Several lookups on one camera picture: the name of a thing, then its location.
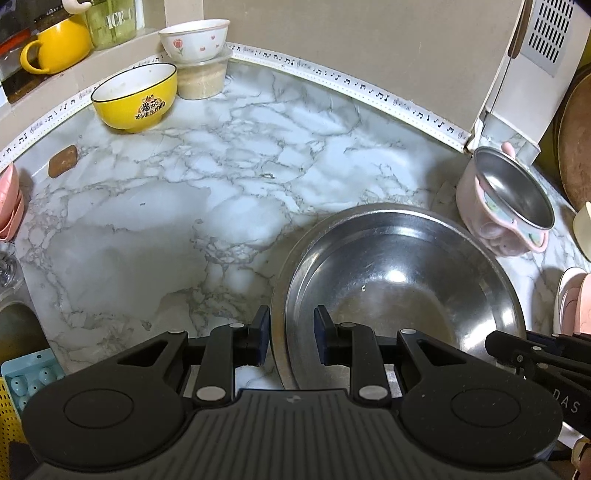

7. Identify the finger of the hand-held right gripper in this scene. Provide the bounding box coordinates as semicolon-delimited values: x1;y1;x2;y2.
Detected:
485;329;562;371

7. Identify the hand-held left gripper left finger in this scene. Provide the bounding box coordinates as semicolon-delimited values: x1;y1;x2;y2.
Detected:
115;305;271;409

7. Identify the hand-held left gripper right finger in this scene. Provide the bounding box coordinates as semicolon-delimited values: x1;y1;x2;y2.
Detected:
312;304;470;409

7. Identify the white plate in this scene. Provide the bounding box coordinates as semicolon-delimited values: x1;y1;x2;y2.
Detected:
553;267;588;336

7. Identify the pink bear-shaped plate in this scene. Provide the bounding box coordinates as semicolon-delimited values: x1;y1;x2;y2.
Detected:
565;272;591;340

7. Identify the large steel bowl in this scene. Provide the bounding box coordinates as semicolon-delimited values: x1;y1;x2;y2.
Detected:
270;203;528;393

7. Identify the pink steel-lined bowl with handles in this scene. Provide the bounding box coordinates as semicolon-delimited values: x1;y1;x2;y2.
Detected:
455;143;556;257

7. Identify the cream bowl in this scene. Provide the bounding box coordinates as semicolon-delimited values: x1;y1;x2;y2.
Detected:
573;201;591;260

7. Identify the round wooden cutting board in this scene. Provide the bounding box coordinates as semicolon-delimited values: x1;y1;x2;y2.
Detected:
552;65;591;211

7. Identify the blue ice tray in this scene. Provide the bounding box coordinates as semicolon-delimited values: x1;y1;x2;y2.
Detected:
0;348;66;417

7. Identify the kitchen sink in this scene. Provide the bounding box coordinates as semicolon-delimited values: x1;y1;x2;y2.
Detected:
0;299;49;366

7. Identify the white patterned trim strip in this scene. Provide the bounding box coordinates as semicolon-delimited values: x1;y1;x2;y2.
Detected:
0;41;472;172

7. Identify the clear plastic container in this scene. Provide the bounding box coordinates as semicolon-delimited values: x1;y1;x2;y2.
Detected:
176;47;234;100

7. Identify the yellow printed bowl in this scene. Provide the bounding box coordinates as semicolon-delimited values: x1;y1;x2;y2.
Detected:
90;62;179;134

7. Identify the brown rectangular block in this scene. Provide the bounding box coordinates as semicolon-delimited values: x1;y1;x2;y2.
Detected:
48;144;79;179

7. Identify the yellow perforated basket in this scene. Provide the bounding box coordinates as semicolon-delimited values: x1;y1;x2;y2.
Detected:
0;376;38;480

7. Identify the stack of pink dishes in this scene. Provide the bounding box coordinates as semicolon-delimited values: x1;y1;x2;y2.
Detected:
0;163;25;241

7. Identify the white floral bowl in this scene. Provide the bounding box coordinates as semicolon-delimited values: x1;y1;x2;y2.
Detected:
159;19;231;64

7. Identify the glass jar with green contents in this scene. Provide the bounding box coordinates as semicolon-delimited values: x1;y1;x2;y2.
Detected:
85;0;137;51

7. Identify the yellow mug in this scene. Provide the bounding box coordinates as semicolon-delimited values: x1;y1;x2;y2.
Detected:
20;13;94;75

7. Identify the cleaver with wooden handle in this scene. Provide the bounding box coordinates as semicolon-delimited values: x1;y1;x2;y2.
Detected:
482;0;530;125

